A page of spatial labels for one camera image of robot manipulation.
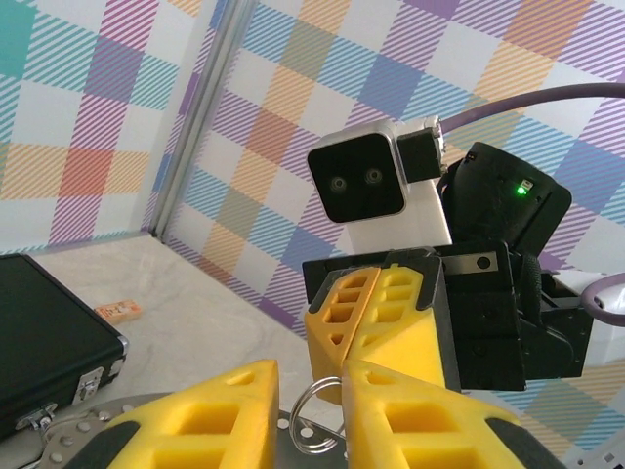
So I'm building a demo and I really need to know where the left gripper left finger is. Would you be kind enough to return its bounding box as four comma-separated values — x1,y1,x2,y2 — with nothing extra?
62,360,279,469

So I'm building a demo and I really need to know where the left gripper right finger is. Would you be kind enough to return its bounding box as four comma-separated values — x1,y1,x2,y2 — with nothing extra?
341,360,563,469

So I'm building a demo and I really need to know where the small metal split ring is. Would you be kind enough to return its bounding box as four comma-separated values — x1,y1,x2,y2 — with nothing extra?
290,377,346,454

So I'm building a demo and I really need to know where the small orange card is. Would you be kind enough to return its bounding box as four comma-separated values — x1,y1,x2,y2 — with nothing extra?
95,300,143,323

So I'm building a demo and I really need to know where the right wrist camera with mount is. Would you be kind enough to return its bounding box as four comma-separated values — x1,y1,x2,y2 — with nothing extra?
307,115,453,255

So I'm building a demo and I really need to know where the black case with metal handle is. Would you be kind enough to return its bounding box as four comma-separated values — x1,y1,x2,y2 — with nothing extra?
0,252,131,441

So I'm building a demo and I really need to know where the aluminium frame post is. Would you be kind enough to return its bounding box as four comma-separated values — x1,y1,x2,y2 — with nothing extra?
148,0,245,243

